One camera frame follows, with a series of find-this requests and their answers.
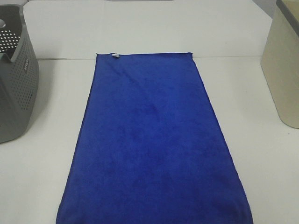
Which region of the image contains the blue microfibre towel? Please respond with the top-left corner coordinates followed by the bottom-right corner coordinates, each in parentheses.
top-left (56, 53), bottom-right (253, 224)

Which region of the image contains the beige plastic bin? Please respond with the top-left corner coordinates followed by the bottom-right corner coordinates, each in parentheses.
top-left (261, 0), bottom-right (299, 128)

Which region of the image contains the grey perforated laundry basket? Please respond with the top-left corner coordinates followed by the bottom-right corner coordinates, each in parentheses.
top-left (0, 4), bottom-right (39, 143)

